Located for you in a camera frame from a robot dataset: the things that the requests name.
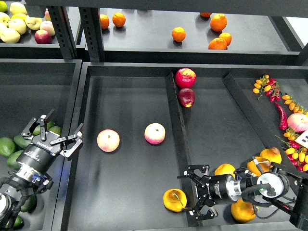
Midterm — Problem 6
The green avocado bottom left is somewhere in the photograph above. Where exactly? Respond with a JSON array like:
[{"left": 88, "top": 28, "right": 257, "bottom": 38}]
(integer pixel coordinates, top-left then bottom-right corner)
[{"left": 5, "top": 215, "right": 24, "bottom": 230}]

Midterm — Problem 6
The pink apple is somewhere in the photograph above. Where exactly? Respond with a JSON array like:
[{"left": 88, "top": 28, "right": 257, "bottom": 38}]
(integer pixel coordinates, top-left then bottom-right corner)
[
  {"left": 144, "top": 123, "right": 166, "bottom": 145},
  {"left": 97, "top": 129, "right": 120, "bottom": 153}
]

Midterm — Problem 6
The pale yellow apple middle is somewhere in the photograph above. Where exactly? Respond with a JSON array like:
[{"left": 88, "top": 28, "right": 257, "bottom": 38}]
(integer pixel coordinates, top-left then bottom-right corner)
[{"left": 8, "top": 18, "right": 27, "bottom": 35}]

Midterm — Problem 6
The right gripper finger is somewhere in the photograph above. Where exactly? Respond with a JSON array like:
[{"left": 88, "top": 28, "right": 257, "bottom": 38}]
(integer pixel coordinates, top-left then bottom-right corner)
[
  {"left": 181, "top": 197, "right": 218, "bottom": 220},
  {"left": 177, "top": 165, "right": 209, "bottom": 189}
]

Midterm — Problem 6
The black centre bin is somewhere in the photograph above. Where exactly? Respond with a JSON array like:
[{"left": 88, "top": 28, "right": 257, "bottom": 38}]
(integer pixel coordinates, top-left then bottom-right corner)
[{"left": 52, "top": 63, "right": 308, "bottom": 231}]

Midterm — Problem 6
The yellow lemon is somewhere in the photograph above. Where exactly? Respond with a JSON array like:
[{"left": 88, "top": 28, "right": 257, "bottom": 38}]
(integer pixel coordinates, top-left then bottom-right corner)
[{"left": 11, "top": 13, "right": 27, "bottom": 22}]

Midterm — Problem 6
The pink apple centre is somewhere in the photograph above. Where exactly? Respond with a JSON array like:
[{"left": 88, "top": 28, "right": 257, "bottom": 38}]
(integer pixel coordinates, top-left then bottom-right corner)
[{"left": 144, "top": 123, "right": 166, "bottom": 145}]

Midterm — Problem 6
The white label card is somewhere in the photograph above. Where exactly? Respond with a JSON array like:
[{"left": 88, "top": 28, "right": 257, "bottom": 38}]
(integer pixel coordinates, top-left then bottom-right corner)
[{"left": 295, "top": 130, "right": 308, "bottom": 148}]

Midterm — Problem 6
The pale yellow apple stem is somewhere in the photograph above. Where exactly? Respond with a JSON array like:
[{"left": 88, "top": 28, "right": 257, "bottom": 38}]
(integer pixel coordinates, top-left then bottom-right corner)
[{"left": 25, "top": 15, "right": 42, "bottom": 31}]

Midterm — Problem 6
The red chili pepper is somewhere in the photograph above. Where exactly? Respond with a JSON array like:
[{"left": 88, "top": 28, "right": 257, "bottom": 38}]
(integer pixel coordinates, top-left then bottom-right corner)
[{"left": 274, "top": 102, "right": 288, "bottom": 130}]

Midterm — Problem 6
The black shelf upright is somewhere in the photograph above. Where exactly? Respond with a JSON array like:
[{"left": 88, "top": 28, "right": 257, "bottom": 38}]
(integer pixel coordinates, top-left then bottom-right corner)
[
  {"left": 78, "top": 7, "right": 105, "bottom": 63},
  {"left": 47, "top": 6, "right": 77, "bottom": 59}
]

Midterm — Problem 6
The black shelf upright left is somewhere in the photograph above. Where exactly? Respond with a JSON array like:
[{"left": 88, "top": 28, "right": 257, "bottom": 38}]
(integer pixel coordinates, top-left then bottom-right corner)
[{"left": 47, "top": 6, "right": 77, "bottom": 59}]

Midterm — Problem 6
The green avocado middle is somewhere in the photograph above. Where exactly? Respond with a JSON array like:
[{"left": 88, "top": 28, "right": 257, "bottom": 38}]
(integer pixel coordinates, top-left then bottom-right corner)
[{"left": 13, "top": 135, "right": 32, "bottom": 149}]

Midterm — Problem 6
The pale yellow apple left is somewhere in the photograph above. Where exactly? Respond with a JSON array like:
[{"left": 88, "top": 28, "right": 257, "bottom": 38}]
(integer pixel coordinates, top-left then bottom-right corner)
[{"left": 0, "top": 12, "right": 11, "bottom": 30}]

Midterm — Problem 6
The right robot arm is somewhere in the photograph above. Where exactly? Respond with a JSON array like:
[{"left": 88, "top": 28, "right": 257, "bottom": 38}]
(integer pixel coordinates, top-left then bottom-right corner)
[{"left": 178, "top": 157, "right": 308, "bottom": 231}]

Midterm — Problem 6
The red apple on shelf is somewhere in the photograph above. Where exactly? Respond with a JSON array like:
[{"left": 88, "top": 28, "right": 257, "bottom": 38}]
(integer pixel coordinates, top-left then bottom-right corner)
[{"left": 34, "top": 29, "right": 52, "bottom": 44}]

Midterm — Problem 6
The pink apple right bin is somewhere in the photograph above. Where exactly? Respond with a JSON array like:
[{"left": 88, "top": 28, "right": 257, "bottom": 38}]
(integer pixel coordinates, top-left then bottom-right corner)
[{"left": 287, "top": 113, "right": 308, "bottom": 133}]

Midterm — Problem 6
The bright red apple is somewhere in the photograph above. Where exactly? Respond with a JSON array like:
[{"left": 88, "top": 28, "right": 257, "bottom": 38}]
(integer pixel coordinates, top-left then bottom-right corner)
[{"left": 175, "top": 68, "right": 196, "bottom": 89}]

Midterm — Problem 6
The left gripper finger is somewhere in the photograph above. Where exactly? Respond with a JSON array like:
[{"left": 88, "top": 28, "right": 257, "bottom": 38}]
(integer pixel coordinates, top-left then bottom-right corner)
[
  {"left": 21, "top": 108, "right": 55, "bottom": 142},
  {"left": 51, "top": 123, "right": 84, "bottom": 161}
]

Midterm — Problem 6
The black bin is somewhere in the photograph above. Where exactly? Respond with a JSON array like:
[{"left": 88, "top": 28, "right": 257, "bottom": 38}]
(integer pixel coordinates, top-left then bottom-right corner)
[
  {"left": 0, "top": 59, "right": 81, "bottom": 231},
  {"left": 52, "top": 63, "right": 308, "bottom": 231}
]

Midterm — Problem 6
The dark red apple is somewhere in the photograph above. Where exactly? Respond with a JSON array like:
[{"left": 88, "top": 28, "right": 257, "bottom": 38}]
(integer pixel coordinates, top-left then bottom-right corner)
[{"left": 178, "top": 88, "right": 195, "bottom": 108}]

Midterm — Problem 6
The pale yellow apple front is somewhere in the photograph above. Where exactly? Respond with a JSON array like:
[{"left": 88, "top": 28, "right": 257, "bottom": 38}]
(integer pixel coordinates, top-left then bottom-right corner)
[{"left": 0, "top": 28, "right": 21, "bottom": 43}]

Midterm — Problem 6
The green avocado lower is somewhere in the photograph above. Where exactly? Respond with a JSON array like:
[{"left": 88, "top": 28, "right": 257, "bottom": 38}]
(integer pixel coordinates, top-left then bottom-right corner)
[{"left": 7, "top": 150, "right": 24, "bottom": 169}]

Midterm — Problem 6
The black shelf upright right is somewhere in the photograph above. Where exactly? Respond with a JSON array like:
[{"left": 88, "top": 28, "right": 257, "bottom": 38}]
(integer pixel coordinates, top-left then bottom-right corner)
[{"left": 78, "top": 7, "right": 105, "bottom": 63}]

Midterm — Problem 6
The black left bin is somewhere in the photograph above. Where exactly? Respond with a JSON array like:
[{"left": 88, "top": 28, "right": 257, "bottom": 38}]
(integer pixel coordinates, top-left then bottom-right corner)
[{"left": 0, "top": 59, "right": 81, "bottom": 231}]

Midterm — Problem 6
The cherry tomato bunch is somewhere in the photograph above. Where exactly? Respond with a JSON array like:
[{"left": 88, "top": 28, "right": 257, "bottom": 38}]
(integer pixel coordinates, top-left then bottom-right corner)
[
  {"left": 275, "top": 128, "right": 308, "bottom": 173},
  {"left": 253, "top": 75, "right": 281, "bottom": 102}
]

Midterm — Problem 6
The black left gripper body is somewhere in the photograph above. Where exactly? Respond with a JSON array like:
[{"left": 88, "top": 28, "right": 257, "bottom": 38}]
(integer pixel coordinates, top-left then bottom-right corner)
[{"left": 16, "top": 131, "right": 62, "bottom": 175}]

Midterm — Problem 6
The yellow pear with stem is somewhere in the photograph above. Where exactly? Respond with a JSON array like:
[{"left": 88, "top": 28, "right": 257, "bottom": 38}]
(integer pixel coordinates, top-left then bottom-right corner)
[{"left": 247, "top": 156, "right": 271, "bottom": 176}]

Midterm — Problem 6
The pink apple left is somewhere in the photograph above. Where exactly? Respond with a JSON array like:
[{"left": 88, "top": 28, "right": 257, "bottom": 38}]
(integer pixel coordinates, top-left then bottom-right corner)
[{"left": 97, "top": 129, "right": 120, "bottom": 153}]

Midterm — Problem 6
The yellow pear bottom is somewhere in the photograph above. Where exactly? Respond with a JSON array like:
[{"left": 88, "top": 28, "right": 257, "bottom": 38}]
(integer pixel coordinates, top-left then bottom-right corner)
[{"left": 231, "top": 199, "right": 256, "bottom": 223}]

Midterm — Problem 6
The green avocado far left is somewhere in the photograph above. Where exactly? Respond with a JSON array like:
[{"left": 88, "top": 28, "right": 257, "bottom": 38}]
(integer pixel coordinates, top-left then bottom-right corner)
[{"left": 0, "top": 137, "right": 18, "bottom": 157}]

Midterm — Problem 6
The cherry tomato bunch lower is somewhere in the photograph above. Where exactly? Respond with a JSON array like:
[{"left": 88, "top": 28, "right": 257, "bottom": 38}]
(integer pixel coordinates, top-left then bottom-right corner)
[{"left": 275, "top": 128, "right": 308, "bottom": 173}]

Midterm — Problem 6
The cherry tomato bunch upper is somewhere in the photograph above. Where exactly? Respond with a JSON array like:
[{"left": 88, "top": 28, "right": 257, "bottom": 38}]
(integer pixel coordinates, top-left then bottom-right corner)
[{"left": 253, "top": 75, "right": 281, "bottom": 102}]

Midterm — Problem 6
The pale peach on shelf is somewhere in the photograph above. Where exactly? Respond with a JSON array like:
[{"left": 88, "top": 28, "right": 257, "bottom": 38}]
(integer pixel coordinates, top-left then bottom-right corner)
[{"left": 40, "top": 21, "right": 55, "bottom": 37}]

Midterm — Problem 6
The dark green avocado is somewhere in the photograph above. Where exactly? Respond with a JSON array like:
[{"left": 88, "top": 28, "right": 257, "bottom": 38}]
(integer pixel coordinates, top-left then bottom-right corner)
[{"left": 21, "top": 195, "right": 37, "bottom": 213}]

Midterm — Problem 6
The green avocado right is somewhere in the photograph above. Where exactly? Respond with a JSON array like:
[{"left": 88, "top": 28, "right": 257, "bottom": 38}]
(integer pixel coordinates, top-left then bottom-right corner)
[{"left": 49, "top": 126, "right": 62, "bottom": 136}]

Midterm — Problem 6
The green avocado top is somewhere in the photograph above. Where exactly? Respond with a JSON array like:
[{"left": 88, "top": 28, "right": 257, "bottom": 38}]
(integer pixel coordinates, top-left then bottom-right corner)
[{"left": 32, "top": 121, "right": 55, "bottom": 136}]

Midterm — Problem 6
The pink peach behind upright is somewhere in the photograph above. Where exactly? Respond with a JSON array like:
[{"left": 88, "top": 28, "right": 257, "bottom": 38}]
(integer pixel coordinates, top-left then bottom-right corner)
[{"left": 44, "top": 8, "right": 51, "bottom": 21}]

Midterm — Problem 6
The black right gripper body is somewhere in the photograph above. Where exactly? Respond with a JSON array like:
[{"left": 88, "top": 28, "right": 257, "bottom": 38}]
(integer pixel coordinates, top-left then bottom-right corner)
[{"left": 196, "top": 174, "right": 236, "bottom": 206}]

